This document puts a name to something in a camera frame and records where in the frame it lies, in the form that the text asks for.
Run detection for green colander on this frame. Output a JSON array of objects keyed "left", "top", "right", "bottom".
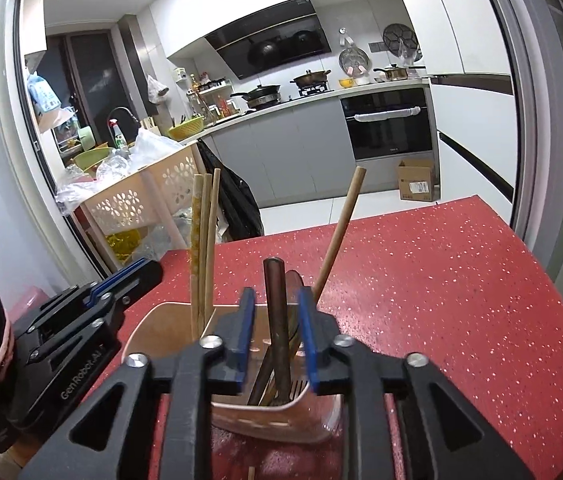
[{"left": 168, "top": 116, "right": 206, "bottom": 142}]

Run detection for white black-striped cabinet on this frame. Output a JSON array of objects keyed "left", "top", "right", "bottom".
[{"left": 429, "top": 72, "right": 517, "bottom": 206}]

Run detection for cardboard box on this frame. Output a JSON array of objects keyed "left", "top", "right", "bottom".
[{"left": 397, "top": 159, "right": 437, "bottom": 203}]

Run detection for black built-in oven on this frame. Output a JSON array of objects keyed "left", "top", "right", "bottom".
[{"left": 339, "top": 87, "right": 435, "bottom": 163}]

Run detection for lidded wok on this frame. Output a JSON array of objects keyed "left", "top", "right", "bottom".
[{"left": 290, "top": 70, "right": 332, "bottom": 88}]

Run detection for blue white plastic bag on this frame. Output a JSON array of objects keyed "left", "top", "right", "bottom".
[{"left": 26, "top": 72, "right": 62, "bottom": 131}]

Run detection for beige plastic utensil holder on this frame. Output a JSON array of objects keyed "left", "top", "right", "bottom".
[{"left": 122, "top": 301, "right": 347, "bottom": 446}]

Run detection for green basin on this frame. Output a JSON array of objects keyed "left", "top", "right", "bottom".
[{"left": 72, "top": 147, "right": 112, "bottom": 171}]

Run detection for yellow oil bottle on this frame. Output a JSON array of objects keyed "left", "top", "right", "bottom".
[{"left": 104, "top": 229, "right": 142, "bottom": 266}]

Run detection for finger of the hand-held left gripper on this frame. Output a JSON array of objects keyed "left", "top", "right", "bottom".
[
  {"left": 26, "top": 260, "right": 164, "bottom": 365},
  {"left": 13, "top": 258, "right": 149, "bottom": 347}
]

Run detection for clear crumpled plastic bags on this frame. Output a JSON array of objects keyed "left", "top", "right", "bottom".
[{"left": 56, "top": 155, "right": 132, "bottom": 206}]

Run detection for round metal strainer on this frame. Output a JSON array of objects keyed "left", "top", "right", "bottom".
[{"left": 338, "top": 46, "right": 369, "bottom": 77}]

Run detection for black range hood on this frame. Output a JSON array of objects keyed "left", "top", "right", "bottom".
[{"left": 204, "top": 0, "right": 333, "bottom": 81}]

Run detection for grey framed sliding door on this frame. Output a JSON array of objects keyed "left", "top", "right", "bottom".
[{"left": 471, "top": 0, "right": 563, "bottom": 281}]

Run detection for pink plastic stool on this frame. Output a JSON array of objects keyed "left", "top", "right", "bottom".
[{"left": 24, "top": 286, "right": 60, "bottom": 313}]

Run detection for dark balcony door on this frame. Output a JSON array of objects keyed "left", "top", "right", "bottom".
[{"left": 49, "top": 30, "right": 127, "bottom": 131}]

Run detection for black wok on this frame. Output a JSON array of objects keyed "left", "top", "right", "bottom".
[{"left": 230, "top": 84, "right": 282, "bottom": 110}]

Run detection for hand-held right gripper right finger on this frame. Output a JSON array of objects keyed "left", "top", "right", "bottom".
[{"left": 297, "top": 285, "right": 532, "bottom": 480}]

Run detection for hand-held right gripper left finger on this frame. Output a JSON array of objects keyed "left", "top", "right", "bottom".
[{"left": 19, "top": 287, "right": 257, "bottom": 480}]

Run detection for steel pot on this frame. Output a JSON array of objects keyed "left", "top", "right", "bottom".
[{"left": 374, "top": 64, "right": 409, "bottom": 82}]

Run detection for hanging white plastic bag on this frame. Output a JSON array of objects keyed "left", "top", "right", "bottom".
[{"left": 146, "top": 74, "right": 170, "bottom": 106}]

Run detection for beige plastic storage cart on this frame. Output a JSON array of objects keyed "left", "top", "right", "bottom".
[{"left": 74, "top": 142, "right": 222, "bottom": 271}]

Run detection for black curved faucet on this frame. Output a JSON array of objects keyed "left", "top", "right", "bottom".
[{"left": 106, "top": 106, "right": 138, "bottom": 136}]

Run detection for black hanging cloth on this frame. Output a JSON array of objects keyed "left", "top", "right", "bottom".
[{"left": 196, "top": 137, "right": 265, "bottom": 243}]

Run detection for condiment rack with bottles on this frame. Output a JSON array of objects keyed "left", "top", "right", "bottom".
[{"left": 184, "top": 74, "right": 242, "bottom": 123}]

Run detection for white spray bottle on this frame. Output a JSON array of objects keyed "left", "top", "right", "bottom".
[{"left": 110, "top": 119, "right": 130, "bottom": 150}]

